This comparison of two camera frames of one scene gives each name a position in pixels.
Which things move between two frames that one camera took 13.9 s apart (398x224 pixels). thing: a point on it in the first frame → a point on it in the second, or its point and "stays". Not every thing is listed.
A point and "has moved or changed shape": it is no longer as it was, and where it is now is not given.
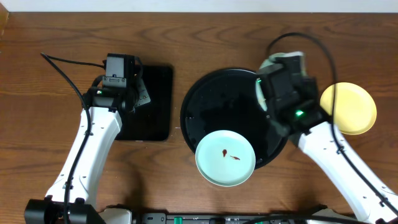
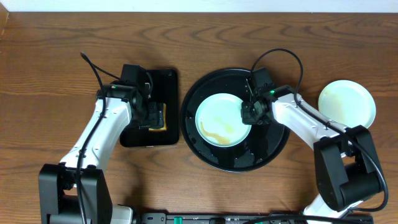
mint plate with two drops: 225,158 → 218,121
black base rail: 236,218 stays
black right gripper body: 311,91 → 262,119
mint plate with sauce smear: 260,93 has moved or changed shape
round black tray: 230,99 stays
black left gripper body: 135,101 → 156,115
